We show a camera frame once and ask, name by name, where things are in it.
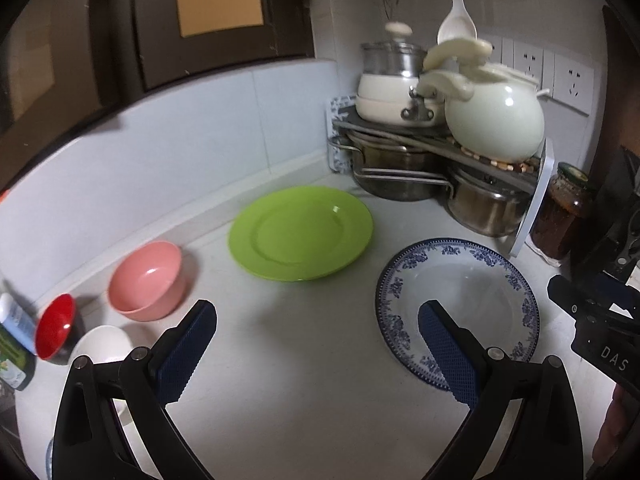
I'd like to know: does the pink bowl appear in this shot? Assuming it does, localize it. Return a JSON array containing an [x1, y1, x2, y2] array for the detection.
[[107, 241, 183, 322]]

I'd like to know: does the white wall switch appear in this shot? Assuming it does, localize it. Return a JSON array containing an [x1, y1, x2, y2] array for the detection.
[[481, 35, 516, 69]]

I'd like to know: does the wooden bead trivet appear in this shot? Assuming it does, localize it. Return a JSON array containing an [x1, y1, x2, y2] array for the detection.
[[447, 135, 544, 174]]

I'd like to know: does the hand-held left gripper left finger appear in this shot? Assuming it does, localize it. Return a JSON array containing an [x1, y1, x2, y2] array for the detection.
[[52, 300, 218, 480]]

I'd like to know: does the white wall socket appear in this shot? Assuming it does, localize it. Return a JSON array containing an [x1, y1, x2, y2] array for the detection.
[[512, 40, 547, 87], [552, 54, 596, 114]]

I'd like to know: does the red bowl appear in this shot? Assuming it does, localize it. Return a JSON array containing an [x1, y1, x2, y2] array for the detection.
[[36, 293, 77, 361]]

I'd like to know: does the corner pot rack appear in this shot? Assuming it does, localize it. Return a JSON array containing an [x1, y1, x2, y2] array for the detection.
[[327, 95, 557, 259]]

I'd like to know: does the glass pot lid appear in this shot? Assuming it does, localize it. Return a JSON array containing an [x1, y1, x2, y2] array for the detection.
[[361, 21, 427, 79]]

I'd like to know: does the large steel pot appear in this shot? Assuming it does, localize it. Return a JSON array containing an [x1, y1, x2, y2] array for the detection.
[[330, 130, 454, 202]]

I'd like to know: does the white bowl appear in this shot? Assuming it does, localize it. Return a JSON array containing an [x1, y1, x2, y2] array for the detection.
[[70, 325, 137, 418]]

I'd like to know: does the white cooking pot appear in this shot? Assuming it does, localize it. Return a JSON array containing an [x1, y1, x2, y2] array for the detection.
[[355, 73, 447, 128]]

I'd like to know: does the blue patterned white plate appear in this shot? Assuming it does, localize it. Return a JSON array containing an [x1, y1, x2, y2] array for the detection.
[[375, 239, 541, 392]]

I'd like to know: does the white plastic spoon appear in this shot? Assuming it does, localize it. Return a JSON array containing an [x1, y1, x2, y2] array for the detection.
[[436, 0, 478, 47]]

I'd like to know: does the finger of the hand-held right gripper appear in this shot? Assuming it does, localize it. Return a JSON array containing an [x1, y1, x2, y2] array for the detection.
[[547, 274, 640, 322], [597, 200, 640, 282]]

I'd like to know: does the green bottle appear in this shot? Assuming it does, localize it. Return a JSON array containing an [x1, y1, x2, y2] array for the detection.
[[0, 327, 36, 392]]

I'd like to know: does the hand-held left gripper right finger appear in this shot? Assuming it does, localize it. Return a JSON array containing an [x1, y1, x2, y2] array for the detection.
[[418, 300, 585, 480]]

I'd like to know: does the person's right hand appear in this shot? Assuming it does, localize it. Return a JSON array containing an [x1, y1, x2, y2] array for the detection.
[[594, 387, 632, 478]]

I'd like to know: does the glass jar of sauce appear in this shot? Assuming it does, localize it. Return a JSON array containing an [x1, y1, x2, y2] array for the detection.
[[528, 162, 594, 261]]

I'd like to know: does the small steel pot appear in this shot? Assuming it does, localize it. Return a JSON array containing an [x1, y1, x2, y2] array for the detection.
[[447, 167, 534, 239]]

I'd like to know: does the dark brown window frame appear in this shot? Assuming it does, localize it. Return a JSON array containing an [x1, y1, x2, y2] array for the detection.
[[0, 0, 321, 196]]

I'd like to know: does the white and blue bottle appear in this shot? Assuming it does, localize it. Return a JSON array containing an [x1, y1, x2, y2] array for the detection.
[[0, 292, 39, 356]]

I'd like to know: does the green plate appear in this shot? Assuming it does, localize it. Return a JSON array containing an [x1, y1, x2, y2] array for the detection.
[[227, 186, 375, 282]]

